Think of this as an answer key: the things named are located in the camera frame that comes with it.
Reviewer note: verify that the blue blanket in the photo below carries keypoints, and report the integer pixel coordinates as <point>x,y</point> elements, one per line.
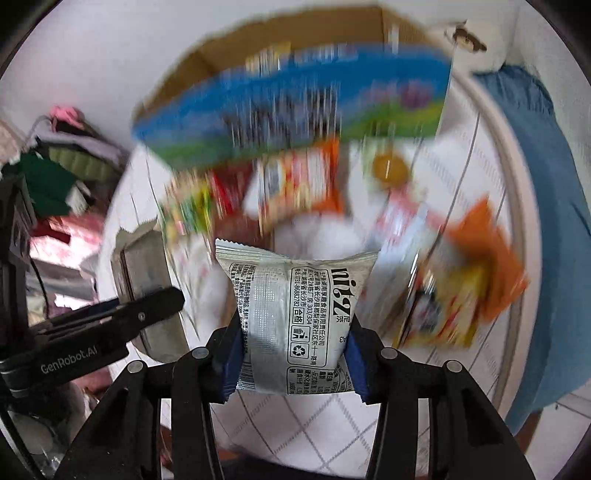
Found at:
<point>554,230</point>

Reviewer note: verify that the silver snack packet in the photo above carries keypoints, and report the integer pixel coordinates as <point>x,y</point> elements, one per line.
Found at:
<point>295,314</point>

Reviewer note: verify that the pile of colourful snack packets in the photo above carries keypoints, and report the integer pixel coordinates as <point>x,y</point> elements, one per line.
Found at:
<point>295,184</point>

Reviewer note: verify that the clothes rack with garments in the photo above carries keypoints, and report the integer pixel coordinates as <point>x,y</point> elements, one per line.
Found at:
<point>37,180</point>

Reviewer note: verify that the cardboard box with blue print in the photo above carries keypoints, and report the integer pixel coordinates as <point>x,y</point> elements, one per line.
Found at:
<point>295,106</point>

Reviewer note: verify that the pink printed cloth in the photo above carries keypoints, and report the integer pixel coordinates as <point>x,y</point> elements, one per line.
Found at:
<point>74,240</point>

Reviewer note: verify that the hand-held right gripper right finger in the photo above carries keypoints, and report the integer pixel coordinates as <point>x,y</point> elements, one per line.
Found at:
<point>358,369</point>

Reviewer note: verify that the pink plush toy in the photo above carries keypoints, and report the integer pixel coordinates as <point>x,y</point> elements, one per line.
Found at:
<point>64,113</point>

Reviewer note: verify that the bear print pillow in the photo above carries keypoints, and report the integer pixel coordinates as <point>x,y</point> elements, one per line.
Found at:
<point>494,46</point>

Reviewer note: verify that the grey-brown foil packet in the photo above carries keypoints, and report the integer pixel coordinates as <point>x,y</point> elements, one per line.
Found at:
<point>143,272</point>

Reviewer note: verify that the white diamond pattern quilt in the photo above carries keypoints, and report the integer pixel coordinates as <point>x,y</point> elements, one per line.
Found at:
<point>300,424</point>

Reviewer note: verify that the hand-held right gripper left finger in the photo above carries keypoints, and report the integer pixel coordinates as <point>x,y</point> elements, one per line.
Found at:
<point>231,364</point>

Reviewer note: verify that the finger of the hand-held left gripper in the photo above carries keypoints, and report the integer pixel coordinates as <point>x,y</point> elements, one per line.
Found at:
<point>152,309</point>

